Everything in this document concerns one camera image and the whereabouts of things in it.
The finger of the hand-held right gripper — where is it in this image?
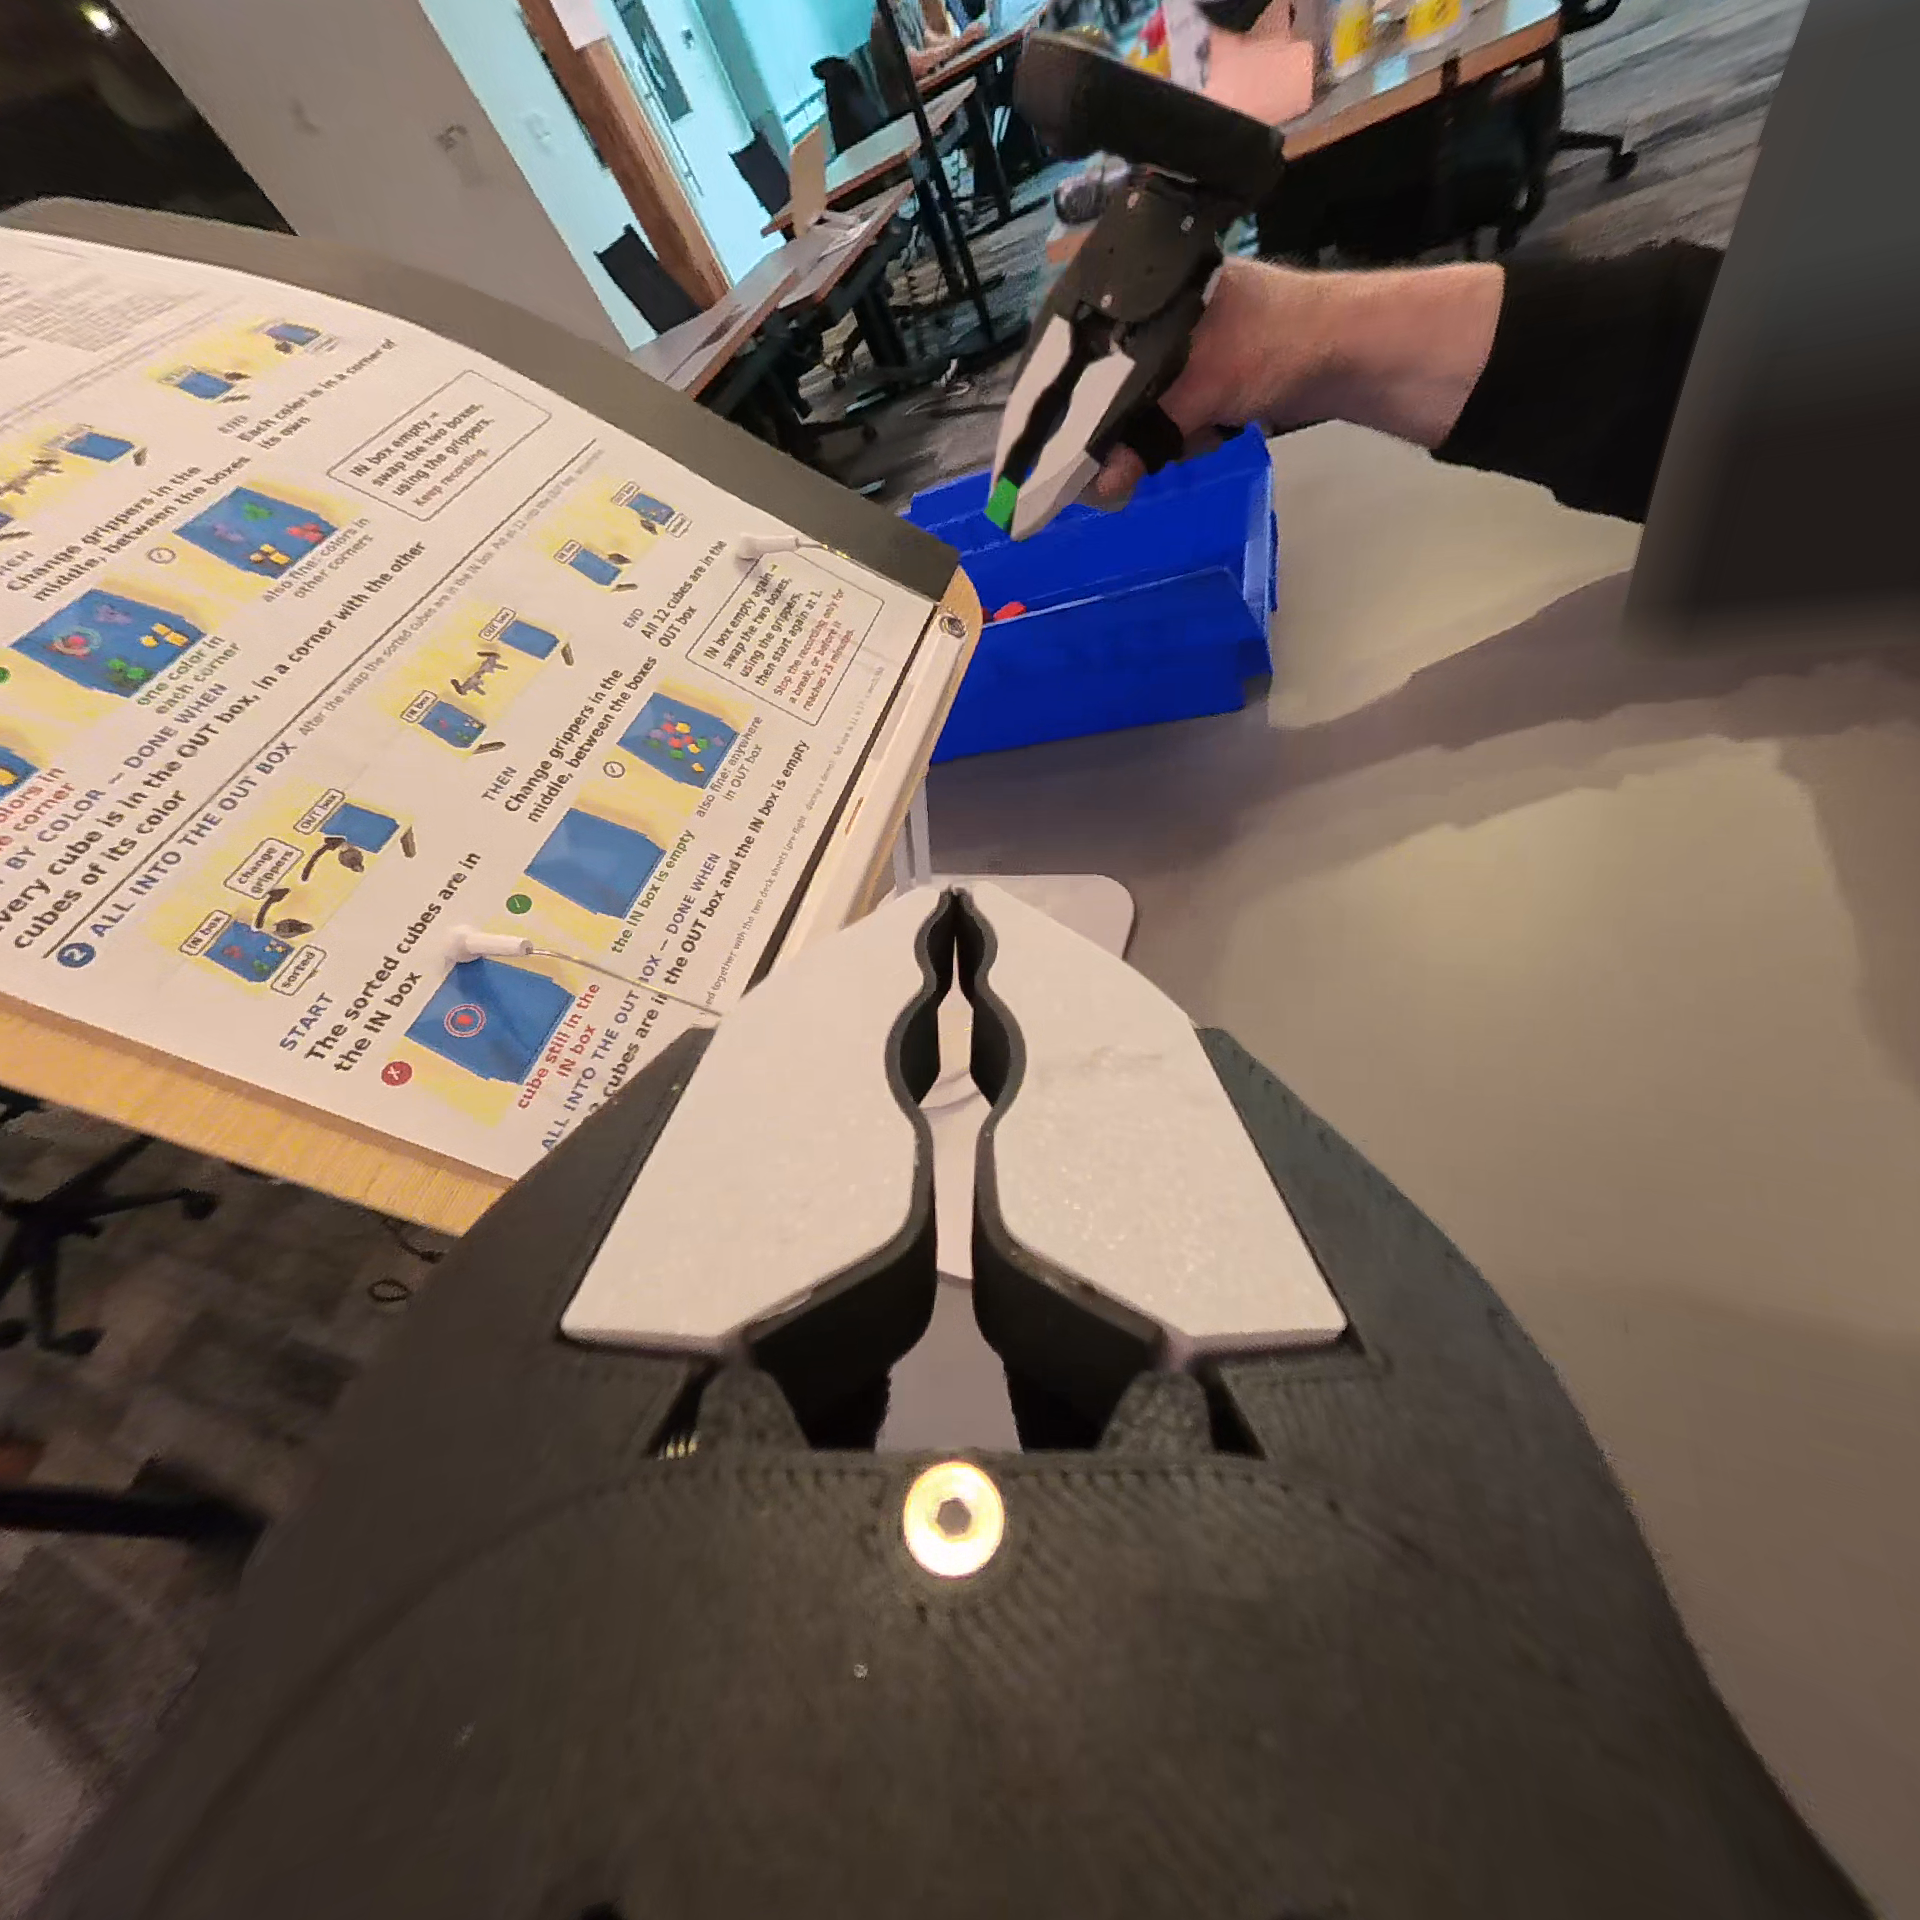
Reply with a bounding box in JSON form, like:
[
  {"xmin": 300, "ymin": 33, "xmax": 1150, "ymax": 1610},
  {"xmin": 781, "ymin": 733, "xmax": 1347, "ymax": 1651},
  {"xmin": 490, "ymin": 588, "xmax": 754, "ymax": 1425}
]
[
  {"xmin": 1008, "ymin": 345, "xmax": 1168, "ymax": 545},
  {"xmin": 992, "ymin": 312, "xmax": 1113, "ymax": 489}
]

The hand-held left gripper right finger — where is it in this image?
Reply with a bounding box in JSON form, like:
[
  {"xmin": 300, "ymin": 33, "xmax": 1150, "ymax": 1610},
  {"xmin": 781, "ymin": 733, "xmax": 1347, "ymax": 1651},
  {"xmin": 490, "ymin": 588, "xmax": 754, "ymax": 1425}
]
[{"xmin": 968, "ymin": 885, "xmax": 1349, "ymax": 1453}]

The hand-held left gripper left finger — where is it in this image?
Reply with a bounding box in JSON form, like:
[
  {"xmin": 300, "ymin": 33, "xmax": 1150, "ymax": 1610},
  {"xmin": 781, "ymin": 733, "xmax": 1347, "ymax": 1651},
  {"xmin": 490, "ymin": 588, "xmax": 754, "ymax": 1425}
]
[{"xmin": 557, "ymin": 885, "xmax": 963, "ymax": 1453}]

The blue plastic bin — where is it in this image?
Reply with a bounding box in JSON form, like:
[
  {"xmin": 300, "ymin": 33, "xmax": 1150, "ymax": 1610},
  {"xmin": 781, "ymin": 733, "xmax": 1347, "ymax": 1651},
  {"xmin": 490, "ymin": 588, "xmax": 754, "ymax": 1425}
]
[{"xmin": 901, "ymin": 423, "xmax": 1280, "ymax": 769}]

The person's right forearm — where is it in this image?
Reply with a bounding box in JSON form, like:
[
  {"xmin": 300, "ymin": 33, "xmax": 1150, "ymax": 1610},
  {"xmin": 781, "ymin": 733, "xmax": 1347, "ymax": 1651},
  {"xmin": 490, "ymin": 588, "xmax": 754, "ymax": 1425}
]
[{"xmin": 1433, "ymin": 240, "xmax": 1729, "ymax": 528}]

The person's right hand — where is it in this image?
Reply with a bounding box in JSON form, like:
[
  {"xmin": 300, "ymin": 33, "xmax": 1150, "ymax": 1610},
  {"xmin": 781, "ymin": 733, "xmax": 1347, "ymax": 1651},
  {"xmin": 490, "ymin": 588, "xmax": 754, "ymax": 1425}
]
[{"xmin": 1092, "ymin": 258, "xmax": 1506, "ymax": 509}]

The pink foam block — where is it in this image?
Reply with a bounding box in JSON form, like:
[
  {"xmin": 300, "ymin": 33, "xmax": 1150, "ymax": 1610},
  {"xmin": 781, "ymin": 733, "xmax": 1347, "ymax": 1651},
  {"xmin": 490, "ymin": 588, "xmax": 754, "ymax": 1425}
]
[{"xmin": 1171, "ymin": 0, "xmax": 1326, "ymax": 111}]

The grey office desk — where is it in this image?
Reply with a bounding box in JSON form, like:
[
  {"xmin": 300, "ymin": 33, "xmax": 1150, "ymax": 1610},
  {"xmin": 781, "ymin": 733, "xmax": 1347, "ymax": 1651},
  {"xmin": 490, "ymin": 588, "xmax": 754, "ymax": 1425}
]
[
  {"xmin": 764, "ymin": 80, "xmax": 979, "ymax": 242},
  {"xmin": 632, "ymin": 181, "xmax": 918, "ymax": 425}
]

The wood-edged work table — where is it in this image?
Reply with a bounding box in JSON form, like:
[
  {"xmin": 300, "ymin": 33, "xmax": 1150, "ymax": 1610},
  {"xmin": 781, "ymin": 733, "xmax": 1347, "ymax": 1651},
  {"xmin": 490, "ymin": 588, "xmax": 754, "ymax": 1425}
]
[{"xmin": 1280, "ymin": 0, "xmax": 1565, "ymax": 163}]

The white document stand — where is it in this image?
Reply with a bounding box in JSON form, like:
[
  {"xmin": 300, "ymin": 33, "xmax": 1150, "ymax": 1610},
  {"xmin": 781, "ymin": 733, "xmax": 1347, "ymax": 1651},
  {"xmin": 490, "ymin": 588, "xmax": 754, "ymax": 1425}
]
[{"xmin": 878, "ymin": 765, "xmax": 1140, "ymax": 1453}]

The instruction sheet on wooden board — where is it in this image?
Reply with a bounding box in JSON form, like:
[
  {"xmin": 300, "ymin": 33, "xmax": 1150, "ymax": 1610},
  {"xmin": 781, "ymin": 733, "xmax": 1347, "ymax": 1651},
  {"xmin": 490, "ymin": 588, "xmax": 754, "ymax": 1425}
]
[{"xmin": 0, "ymin": 195, "xmax": 986, "ymax": 1241}]

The wooden pillar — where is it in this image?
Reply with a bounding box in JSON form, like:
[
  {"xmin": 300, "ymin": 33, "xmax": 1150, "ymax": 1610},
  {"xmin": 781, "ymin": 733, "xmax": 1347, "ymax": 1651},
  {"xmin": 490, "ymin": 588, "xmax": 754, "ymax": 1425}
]
[{"xmin": 517, "ymin": 0, "xmax": 734, "ymax": 312}]

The black chair base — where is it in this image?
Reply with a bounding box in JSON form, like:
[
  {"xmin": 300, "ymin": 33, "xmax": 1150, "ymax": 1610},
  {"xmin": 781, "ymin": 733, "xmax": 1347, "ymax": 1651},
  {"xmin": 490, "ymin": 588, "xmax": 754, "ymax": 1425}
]
[{"xmin": 0, "ymin": 1092, "xmax": 222, "ymax": 1360}]

